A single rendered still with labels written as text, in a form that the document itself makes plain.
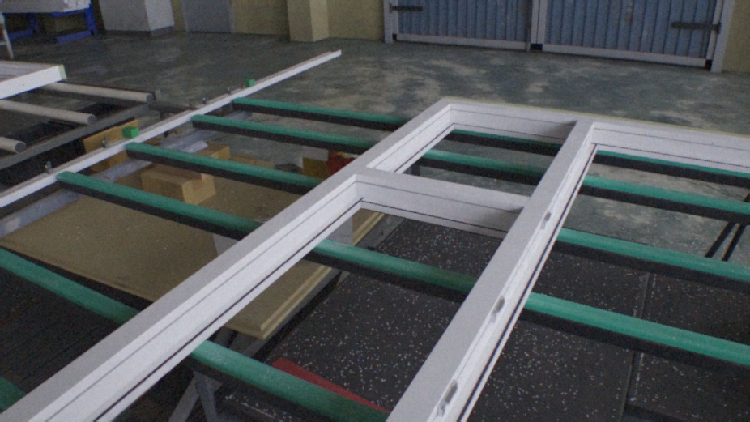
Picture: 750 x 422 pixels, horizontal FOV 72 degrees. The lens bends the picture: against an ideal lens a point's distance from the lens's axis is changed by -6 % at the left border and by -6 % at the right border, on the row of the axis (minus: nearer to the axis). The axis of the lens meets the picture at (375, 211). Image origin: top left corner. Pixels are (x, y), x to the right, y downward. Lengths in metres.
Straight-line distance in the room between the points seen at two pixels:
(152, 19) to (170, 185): 8.08
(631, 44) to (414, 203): 5.71
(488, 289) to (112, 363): 0.54
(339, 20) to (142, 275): 6.77
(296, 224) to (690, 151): 1.03
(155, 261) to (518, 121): 1.09
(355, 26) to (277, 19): 1.36
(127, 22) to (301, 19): 3.47
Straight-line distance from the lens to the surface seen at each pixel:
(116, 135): 2.25
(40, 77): 3.05
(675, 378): 1.30
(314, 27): 7.86
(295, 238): 1.07
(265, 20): 8.83
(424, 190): 1.15
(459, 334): 0.76
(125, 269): 1.61
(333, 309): 1.37
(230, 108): 2.16
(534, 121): 1.62
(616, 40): 6.77
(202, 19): 9.67
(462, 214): 1.14
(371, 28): 7.80
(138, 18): 9.97
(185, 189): 1.83
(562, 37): 6.84
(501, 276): 0.88
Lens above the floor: 1.43
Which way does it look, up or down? 28 degrees down
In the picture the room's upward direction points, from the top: 3 degrees counter-clockwise
